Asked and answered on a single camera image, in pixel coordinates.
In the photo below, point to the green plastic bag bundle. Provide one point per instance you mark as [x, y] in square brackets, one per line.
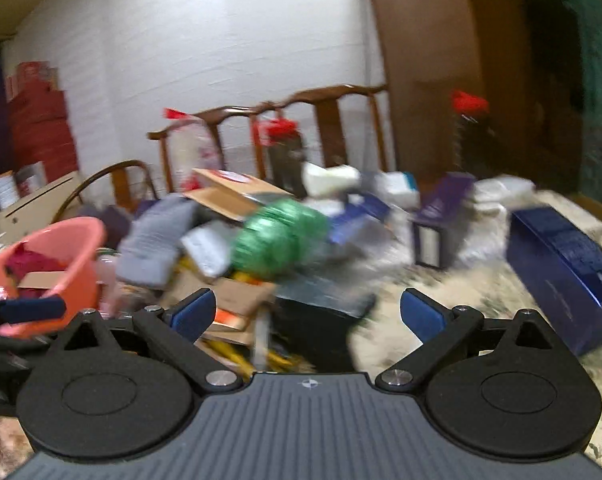
[277, 238]

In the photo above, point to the stack of red boxes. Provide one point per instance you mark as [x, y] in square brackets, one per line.
[39, 121]

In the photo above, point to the brown bottle red lid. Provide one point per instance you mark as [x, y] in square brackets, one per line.
[283, 145]

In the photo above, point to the wooden chair right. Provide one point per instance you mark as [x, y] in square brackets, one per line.
[328, 120]

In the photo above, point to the wooden chair left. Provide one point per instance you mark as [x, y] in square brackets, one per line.
[213, 119]

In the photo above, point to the white cabinet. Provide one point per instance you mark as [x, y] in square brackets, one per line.
[35, 211]

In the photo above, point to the large dark blue box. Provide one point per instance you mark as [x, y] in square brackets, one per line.
[561, 267]

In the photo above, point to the upright purple box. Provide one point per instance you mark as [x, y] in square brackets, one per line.
[441, 224]

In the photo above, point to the pink plastic basin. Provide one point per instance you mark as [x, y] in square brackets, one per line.
[56, 261]

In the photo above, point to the wooden chair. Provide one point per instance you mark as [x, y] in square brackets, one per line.
[328, 120]
[213, 119]

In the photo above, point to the grey knitted sock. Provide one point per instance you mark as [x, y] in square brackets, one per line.
[151, 248]

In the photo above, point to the white paper tissue wad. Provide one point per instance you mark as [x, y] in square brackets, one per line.
[323, 182]

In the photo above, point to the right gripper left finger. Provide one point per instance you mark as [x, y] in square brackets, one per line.
[171, 334]

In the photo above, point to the brown wooden wardrobe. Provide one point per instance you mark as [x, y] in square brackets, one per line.
[431, 48]

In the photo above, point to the round wooden armchair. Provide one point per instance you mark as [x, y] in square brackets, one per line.
[127, 184]

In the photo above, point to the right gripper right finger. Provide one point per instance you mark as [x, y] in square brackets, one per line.
[444, 335]

